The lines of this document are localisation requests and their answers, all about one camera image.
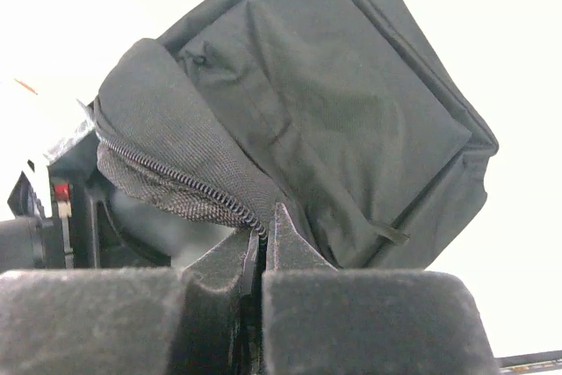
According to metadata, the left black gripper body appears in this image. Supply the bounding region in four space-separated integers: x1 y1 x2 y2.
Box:
1 103 171 270

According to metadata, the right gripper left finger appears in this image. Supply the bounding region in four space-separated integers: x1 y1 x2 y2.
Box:
1 229 249 374

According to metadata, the black student backpack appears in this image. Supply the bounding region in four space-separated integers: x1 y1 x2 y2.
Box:
94 0 499 269

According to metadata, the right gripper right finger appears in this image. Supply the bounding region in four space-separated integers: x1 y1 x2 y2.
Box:
262 204 500 374

